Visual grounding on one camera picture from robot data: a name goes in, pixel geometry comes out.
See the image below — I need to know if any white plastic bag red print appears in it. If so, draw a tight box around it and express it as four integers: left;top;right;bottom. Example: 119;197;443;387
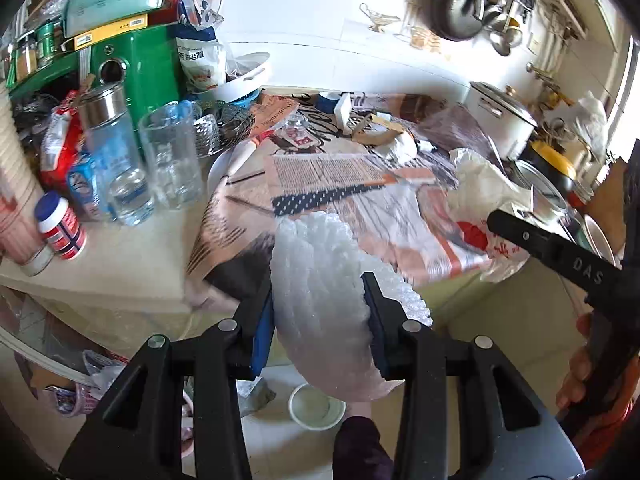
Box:
446;148;534;283

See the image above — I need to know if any person's right hand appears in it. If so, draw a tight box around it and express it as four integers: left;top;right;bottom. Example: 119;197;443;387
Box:
554;312;597;411

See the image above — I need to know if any white bowl on floor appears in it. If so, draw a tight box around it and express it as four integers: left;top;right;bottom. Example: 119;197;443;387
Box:
288;384;346;431

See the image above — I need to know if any yellow black pot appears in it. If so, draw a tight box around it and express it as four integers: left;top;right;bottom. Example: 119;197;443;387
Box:
520;141;577;197

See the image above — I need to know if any newspaper print tablecloth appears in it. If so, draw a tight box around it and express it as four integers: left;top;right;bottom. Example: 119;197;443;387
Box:
184;92;500;308

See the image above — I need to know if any white rice cooker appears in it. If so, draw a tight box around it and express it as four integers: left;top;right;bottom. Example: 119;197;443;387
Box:
464;81;538;160

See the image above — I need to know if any steel steamer basket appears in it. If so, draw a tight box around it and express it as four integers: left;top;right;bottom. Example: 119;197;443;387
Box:
193;103;255;158

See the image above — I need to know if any clear bottle steel lid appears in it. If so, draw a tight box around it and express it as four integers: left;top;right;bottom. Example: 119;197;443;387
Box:
77;81;142;216

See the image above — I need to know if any clear plastic measuring jug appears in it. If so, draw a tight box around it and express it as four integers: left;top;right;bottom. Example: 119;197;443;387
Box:
139;101;204;209

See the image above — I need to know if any white rectangular box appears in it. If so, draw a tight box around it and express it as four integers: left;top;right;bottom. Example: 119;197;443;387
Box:
333;92;352;131

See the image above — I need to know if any white jar blue lid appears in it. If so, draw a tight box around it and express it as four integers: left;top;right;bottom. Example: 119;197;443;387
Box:
35;191;87;261

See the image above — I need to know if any blue tape roll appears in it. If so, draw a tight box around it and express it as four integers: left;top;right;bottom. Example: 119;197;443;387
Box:
314;91;342;114

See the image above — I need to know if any white round basin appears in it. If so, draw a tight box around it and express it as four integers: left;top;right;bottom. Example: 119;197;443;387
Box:
209;52;272;103

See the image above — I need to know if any white snack bag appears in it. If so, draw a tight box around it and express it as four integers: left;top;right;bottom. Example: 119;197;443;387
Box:
175;24;227;92

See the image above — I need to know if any red snack packet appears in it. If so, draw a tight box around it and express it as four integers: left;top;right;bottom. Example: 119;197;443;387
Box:
40;90;84;190

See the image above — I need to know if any green plastic storage box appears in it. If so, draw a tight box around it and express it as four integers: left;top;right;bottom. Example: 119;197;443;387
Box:
10;25;186;129

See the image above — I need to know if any glass gravy boat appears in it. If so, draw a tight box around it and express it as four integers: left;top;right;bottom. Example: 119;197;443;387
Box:
359;3;400;32

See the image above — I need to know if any black hanging wok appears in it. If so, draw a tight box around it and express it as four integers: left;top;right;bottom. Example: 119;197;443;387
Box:
431;0;485;41

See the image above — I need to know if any yellow flat box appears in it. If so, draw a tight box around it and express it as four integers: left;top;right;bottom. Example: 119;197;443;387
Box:
73;13;149;51

